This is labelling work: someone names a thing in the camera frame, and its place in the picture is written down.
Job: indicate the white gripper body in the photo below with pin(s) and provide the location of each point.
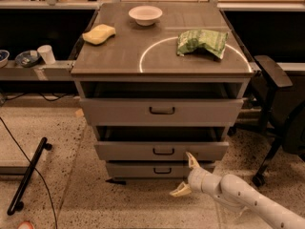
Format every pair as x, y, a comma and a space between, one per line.
198, 178

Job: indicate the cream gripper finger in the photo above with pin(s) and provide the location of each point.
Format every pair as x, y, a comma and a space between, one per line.
193, 163
182, 189

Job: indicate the grey drawer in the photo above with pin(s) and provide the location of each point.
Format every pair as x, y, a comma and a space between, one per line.
159, 112
159, 143
146, 169

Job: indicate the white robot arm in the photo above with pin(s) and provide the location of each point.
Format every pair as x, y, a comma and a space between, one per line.
235, 194

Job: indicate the grey bottom drawer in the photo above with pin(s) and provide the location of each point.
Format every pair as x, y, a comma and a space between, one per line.
146, 169

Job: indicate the grey drawer cabinet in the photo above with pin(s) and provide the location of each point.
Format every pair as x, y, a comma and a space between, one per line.
141, 62

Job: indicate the grey top drawer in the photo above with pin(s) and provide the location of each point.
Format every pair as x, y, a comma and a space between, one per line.
159, 112

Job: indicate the black office chair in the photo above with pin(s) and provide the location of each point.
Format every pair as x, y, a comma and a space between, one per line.
281, 97

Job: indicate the green chip bag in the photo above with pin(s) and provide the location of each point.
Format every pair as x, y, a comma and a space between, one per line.
211, 41

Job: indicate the white bowl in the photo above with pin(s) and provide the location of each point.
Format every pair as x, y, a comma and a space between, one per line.
145, 15

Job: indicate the yellow sponge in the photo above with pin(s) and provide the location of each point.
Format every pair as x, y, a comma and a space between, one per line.
99, 34

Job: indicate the grey side shelf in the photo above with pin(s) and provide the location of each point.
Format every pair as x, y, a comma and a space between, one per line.
59, 71

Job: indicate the red white floor object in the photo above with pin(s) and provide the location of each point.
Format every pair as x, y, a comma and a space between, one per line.
25, 225

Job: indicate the black metal bar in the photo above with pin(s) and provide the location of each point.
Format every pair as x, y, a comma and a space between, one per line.
17, 203

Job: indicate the white paper cup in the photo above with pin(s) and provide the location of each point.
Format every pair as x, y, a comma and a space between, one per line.
47, 54

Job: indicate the dark blue bowl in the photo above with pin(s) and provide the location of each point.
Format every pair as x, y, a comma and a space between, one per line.
28, 59

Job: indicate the blue rimmed bowl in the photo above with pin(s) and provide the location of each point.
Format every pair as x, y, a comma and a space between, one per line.
4, 58

